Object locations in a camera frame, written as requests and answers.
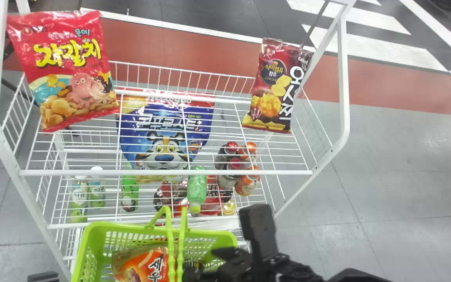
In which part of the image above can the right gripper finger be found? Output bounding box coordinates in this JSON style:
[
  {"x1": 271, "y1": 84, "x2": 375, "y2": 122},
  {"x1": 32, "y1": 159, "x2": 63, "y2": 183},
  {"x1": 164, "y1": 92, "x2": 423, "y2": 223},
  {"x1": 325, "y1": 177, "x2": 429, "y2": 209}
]
[{"x1": 182, "y1": 260, "x2": 212, "y2": 282}]

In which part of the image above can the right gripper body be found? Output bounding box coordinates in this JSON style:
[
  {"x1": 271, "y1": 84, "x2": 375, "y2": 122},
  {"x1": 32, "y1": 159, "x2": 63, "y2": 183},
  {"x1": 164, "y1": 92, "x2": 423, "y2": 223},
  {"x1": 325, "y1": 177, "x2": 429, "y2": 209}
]
[{"x1": 208, "y1": 246, "x2": 268, "y2": 282}]

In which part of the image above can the orange snack packet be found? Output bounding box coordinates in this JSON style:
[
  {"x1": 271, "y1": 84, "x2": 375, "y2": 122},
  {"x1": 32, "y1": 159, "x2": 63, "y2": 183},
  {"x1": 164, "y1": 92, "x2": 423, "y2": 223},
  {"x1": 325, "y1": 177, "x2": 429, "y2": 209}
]
[{"x1": 112, "y1": 246, "x2": 184, "y2": 282}]

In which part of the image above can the orange bottle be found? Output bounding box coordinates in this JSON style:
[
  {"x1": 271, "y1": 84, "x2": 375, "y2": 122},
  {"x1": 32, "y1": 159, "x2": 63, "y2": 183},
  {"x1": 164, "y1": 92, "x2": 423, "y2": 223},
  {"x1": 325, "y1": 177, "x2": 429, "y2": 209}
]
[
  {"x1": 238, "y1": 141, "x2": 258, "y2": 161},
  {"x1": 235, "y1": 165, "x2": 261, "y2": 197}
]

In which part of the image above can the dark bottle with red cap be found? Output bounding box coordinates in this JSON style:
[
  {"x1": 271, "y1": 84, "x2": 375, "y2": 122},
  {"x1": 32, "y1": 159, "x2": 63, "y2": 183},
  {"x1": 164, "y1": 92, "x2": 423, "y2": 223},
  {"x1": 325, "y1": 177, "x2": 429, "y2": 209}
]
[
  {"x1": 216, "y1": 158, "x2": 246, "y2": 193},
  {"x1": 215, "y1": 141, "x2": 239, "y2": 170}
]

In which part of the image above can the green basket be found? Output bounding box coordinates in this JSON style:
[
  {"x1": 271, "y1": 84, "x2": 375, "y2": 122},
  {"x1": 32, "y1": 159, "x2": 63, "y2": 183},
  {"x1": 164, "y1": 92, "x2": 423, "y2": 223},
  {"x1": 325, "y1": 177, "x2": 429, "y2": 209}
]
[{"x1": 70, "y1": 205, "x2": 239, "y2": 282}]

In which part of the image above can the green bottle with black label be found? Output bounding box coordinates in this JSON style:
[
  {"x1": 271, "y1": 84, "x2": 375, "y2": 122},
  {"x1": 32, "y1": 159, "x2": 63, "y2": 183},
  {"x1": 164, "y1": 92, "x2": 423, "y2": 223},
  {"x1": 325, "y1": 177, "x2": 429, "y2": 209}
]
[{"x1": 121, "y1": 168, "x2": 140, "y2": 213}]

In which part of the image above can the pale green bottle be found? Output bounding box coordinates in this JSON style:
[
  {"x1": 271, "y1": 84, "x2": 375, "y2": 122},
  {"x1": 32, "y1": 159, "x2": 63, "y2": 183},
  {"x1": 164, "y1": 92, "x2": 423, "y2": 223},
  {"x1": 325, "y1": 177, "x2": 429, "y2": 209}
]
[
  {"x1": 88, "y1": 166, "x2": 107, "y2": 208},
  {"x1": 70, "y1": 175, "x2": 89, "y2": 224}
]

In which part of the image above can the blue cereal bag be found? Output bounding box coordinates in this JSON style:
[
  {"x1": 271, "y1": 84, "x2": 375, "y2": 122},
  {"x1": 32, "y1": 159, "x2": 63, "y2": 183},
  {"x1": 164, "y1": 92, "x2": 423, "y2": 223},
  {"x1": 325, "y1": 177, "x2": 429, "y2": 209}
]
[{"x1": 116, "y1": 89, "x2": 215, "y2": 184}]

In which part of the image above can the maroon snack packet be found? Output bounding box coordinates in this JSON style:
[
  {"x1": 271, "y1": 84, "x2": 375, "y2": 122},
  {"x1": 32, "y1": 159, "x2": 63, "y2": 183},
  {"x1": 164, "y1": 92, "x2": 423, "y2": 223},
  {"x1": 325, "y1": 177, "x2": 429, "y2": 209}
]
[{"x1": 242, "y1": 37, "x2": 314, "y2": 134}]

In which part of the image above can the red snack packet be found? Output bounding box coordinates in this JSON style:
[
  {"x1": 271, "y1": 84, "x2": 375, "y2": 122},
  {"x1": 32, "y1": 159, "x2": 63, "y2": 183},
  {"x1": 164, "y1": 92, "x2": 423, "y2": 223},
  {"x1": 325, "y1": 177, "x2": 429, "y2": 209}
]
[{"x1": 6, "y1": 10, "x2": 120, "y2": 134}]

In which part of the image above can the white wire rack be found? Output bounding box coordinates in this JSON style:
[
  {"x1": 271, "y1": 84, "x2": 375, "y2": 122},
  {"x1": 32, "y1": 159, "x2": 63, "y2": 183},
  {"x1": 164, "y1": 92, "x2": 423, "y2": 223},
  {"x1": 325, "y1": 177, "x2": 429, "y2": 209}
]
[{"x1": 0, "y1": 0, "x2": 356, "y2": 282}]

